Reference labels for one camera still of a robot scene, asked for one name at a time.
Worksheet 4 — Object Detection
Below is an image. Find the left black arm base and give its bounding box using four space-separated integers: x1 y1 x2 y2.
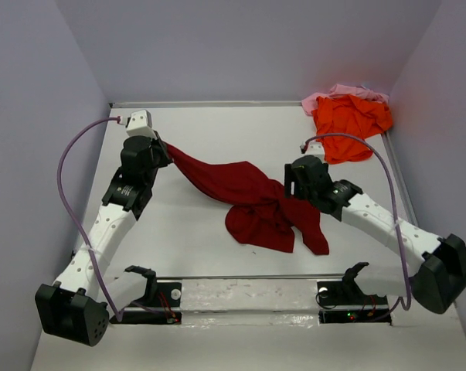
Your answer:
109 265 182 325

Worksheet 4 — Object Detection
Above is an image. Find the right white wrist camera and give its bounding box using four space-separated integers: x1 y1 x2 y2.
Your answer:
301 141 325 158

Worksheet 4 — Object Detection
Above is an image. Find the aluminium table edge rail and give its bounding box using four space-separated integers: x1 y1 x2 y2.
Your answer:
109 100 301 109

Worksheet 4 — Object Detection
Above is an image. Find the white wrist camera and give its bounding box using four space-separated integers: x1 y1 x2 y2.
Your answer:
301 141 325 158
126 110 156 139

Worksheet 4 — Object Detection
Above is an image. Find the dark red t shirt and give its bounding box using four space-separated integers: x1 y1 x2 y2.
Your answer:
167 145 329 255

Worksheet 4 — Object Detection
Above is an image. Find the pink t shirt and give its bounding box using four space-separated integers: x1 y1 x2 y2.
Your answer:
301 83 389 116

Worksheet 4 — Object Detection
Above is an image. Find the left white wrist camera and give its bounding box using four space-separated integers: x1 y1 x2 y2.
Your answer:
126 110 156 139

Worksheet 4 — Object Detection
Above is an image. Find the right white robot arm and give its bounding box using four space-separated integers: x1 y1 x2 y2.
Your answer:
284 155 466 314

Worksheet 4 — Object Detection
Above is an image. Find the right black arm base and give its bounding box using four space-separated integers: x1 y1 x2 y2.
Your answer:
315 262 392 325

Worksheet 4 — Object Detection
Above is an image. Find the orange t shirt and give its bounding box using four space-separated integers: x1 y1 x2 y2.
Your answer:
312 95 393 165

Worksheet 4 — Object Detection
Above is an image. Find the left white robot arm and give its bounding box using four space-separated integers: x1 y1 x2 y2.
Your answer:
35 130 172 346

